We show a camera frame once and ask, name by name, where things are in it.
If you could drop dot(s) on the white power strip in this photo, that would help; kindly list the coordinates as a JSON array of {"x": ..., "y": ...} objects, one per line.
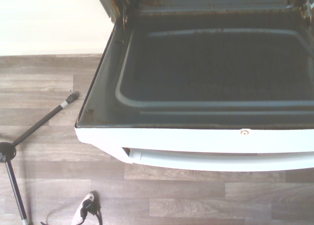
[{"x": 82, "y": 211}]

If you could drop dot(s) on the white oven body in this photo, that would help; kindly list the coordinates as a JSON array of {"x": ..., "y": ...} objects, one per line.
[{"x": 208, "y": 1}]

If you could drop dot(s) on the black camera tripod stand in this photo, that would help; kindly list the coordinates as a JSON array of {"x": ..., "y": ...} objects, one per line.
[{"x": 29, "y": 131}]

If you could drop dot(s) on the white oven door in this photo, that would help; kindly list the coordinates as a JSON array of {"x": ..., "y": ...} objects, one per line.
[{"x": 196, "y": 87}]

